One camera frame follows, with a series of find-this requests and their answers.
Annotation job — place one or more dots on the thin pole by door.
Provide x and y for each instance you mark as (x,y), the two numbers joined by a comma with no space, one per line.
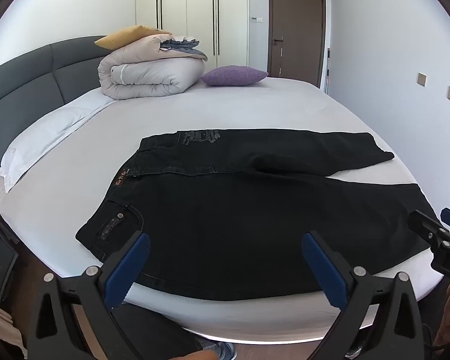
(327,71)

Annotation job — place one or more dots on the person's leg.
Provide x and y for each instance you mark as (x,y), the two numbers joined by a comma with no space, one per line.
(157,333)

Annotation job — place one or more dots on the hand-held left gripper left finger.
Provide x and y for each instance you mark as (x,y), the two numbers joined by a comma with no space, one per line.
(129,266)

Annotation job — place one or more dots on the folded grey-blue blanket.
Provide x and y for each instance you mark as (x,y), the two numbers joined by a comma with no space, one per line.
(183,47)

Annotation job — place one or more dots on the purple pillow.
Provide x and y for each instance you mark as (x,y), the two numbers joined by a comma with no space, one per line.
(232,75)

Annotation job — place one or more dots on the white wardrobe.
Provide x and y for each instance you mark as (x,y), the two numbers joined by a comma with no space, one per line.
(187,7)

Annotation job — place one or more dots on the black denim pants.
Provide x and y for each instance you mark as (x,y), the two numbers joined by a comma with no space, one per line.
(228,225)

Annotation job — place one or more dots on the yellow pillow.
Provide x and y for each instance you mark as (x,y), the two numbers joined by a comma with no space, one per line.
(129,36)

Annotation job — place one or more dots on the brown door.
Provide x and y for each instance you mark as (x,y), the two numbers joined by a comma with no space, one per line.
(300,26)

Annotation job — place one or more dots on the grey upholstered headboard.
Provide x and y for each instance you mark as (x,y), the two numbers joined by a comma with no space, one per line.
(26,78)

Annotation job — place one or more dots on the white pillow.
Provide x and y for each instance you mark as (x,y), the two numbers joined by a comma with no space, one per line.
(41,138)

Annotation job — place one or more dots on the folded beige duvet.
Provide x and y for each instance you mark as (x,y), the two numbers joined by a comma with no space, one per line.
(146,78)

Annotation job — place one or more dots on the white bed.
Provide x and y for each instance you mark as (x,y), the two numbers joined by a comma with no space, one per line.
(266,105)

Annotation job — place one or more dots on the grey shoe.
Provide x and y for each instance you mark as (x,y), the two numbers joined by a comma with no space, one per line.
(225,350)

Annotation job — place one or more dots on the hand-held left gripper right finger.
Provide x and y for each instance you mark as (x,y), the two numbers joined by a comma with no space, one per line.
(322,266)

